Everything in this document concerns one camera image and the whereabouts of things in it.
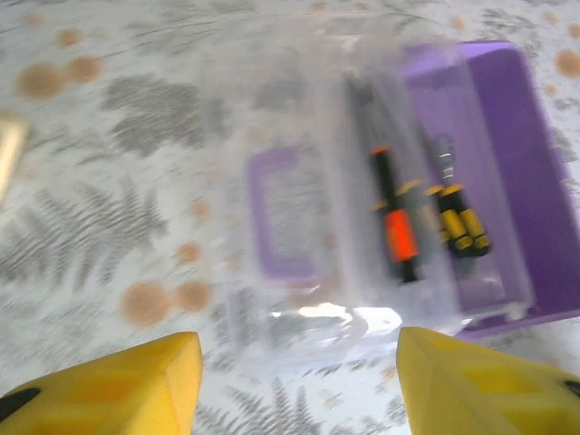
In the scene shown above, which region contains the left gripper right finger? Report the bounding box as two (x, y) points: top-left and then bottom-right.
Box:
(396, 326), (580, 435)

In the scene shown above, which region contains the purple clear plastic toolbox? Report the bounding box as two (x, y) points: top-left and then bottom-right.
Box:
(221, 13), (580, 342)

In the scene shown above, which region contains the orange black precision screwdriver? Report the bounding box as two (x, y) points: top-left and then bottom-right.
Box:
(343, 76), (421, 285)

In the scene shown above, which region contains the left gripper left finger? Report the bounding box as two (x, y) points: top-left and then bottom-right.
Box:
(0, 331), (204, 435)

